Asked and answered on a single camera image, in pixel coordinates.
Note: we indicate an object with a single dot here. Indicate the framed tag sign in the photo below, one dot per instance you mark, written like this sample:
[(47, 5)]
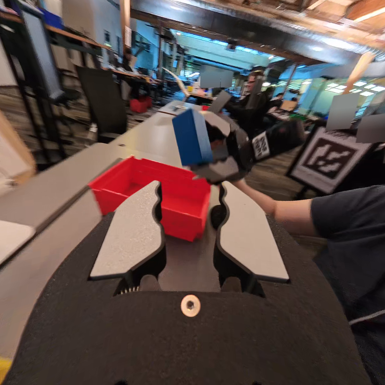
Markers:
[(324, 156)]

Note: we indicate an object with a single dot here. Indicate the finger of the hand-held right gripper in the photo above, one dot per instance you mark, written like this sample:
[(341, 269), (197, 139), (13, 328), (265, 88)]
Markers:
[(218, 123), (221, 170)]

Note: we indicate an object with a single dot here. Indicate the white tilted sheet stand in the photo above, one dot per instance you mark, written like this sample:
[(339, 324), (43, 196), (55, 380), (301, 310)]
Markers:
[(182, 86)]

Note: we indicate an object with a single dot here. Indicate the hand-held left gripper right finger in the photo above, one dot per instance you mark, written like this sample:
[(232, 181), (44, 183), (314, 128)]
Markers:
[(249, 240)]

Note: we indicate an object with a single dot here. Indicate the person's right forearm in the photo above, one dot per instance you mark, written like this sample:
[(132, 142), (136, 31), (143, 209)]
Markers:
[(285, 213)]

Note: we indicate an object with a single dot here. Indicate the ceiling projector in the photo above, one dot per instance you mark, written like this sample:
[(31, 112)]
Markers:
[(231, 46)]

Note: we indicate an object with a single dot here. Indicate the yellow plastic bin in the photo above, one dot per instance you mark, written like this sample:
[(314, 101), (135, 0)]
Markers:
[(4, 368)]

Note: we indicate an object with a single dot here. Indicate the instruction sheet stand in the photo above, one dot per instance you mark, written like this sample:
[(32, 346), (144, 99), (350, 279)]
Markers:
[(15, 240)]

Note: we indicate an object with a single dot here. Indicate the blue rectangular wooden block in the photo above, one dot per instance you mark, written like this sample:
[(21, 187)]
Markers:
[(192, 138)]

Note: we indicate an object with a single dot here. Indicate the red plastic bin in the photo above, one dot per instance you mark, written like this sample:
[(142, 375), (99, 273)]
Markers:
[(180, 207)]

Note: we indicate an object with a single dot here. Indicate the blue storage crate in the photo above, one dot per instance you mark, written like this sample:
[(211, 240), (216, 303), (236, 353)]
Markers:
[(51, 18)]

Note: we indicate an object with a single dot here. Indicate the black office chair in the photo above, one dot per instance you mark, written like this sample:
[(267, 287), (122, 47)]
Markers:
[(102, 102)]

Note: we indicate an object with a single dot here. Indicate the red storage box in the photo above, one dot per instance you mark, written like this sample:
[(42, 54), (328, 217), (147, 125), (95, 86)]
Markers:
[(140, 104)]

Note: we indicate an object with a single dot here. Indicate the white stand with dark board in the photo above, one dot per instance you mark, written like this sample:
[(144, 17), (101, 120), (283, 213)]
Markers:
[(221, 100)]

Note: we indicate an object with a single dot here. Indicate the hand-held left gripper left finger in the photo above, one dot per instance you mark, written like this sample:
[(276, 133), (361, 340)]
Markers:
[(132, 240)]

